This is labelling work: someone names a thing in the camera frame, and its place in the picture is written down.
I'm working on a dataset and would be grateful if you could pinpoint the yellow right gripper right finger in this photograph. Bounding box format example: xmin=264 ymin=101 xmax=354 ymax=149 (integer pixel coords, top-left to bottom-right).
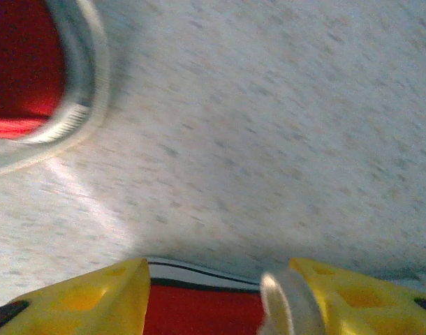
xmin=288 ymin=257 xmax=426 ymax=335

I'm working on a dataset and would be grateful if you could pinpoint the red canvas sneaker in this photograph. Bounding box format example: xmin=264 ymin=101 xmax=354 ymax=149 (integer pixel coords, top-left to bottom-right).
xmin=0 ymin=0 xmax=111 ymax=179
xmin=142 ymin=256 xmax=270 ymax=335

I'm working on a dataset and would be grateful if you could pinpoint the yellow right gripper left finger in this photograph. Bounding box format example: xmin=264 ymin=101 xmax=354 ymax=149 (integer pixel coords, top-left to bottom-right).
xmin=0 ymin=257 xmax=152 ymax=335

